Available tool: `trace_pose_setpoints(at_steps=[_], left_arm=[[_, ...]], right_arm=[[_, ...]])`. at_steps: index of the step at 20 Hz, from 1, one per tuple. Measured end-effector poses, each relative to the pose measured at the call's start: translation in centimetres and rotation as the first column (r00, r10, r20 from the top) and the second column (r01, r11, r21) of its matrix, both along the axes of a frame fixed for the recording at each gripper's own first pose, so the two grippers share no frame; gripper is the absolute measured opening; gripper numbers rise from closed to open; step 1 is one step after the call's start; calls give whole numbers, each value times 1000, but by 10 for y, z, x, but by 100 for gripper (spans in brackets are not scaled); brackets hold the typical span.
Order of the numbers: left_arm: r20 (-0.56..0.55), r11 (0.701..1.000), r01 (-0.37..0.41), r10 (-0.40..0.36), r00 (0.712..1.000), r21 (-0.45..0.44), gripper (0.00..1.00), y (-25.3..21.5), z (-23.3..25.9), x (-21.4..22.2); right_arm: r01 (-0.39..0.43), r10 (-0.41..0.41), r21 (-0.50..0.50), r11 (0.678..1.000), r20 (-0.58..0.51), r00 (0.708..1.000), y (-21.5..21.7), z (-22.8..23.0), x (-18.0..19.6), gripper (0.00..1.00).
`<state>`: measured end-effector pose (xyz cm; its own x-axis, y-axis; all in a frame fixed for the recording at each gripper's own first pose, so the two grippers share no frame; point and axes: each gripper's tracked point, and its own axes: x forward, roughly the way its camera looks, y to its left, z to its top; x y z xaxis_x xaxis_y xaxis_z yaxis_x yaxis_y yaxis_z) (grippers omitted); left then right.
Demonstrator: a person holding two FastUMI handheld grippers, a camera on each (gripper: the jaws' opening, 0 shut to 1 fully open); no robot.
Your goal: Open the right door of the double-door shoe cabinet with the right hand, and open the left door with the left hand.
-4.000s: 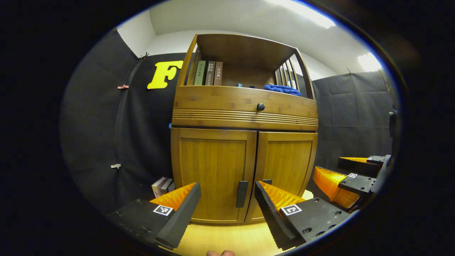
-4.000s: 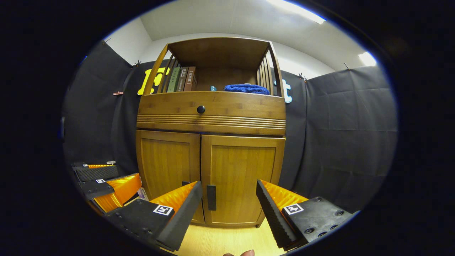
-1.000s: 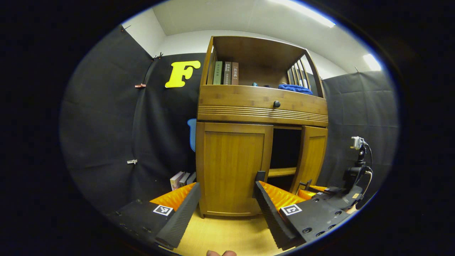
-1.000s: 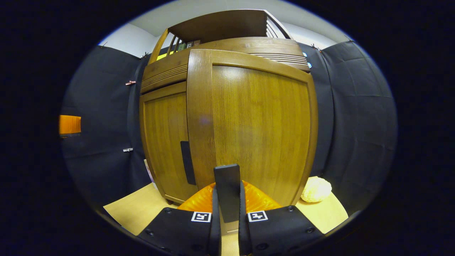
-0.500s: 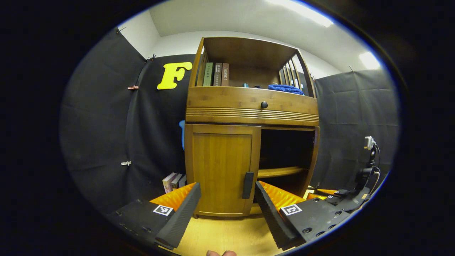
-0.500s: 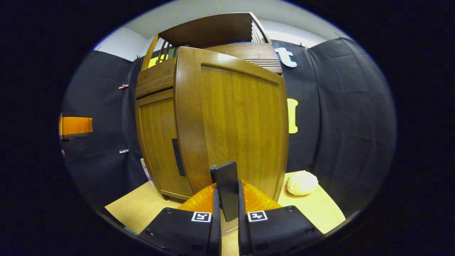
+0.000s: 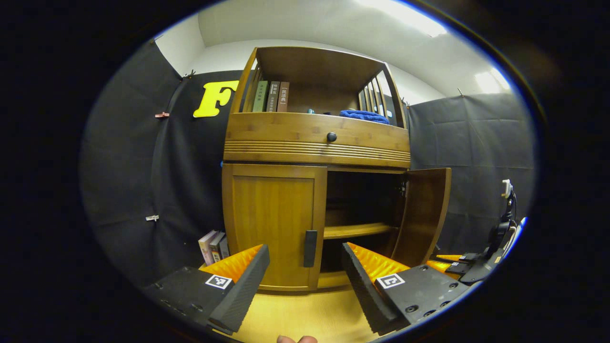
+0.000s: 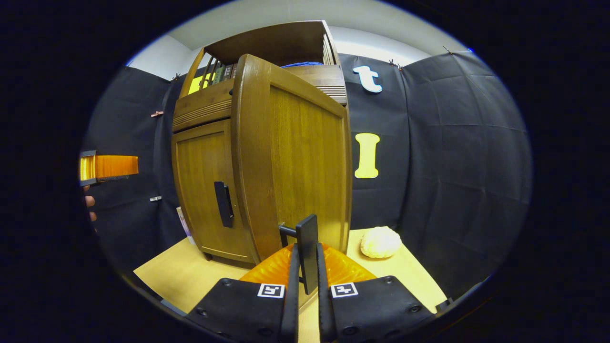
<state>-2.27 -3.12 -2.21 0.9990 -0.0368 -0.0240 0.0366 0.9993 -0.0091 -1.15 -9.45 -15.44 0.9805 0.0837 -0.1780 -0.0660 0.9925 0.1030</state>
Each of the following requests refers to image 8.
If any black backdrop cloth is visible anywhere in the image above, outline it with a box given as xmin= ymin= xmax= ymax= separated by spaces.
xmin=81 ymin=50 xmax=533 ymax=301

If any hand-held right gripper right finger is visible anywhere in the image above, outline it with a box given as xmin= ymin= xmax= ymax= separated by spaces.
xmin=316 ymin=243 xmax=437 ymax=343

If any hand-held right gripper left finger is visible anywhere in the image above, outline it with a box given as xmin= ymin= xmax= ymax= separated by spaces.
xmin=183 ymin=243 xmax=301 ymax=343

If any cream ribbed round object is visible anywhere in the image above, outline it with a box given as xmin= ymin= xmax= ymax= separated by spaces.
xmin=360 ymin=226 xmax=402 ymax=259

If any wooden double-door shoe cabinet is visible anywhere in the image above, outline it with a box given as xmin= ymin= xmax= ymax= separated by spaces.
xmin=171 ymin=20 xmax=348 ymax=265

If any purple book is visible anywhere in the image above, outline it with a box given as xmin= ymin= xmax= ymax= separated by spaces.
xmin=176 ymin=206 xmax=196 ymax=245

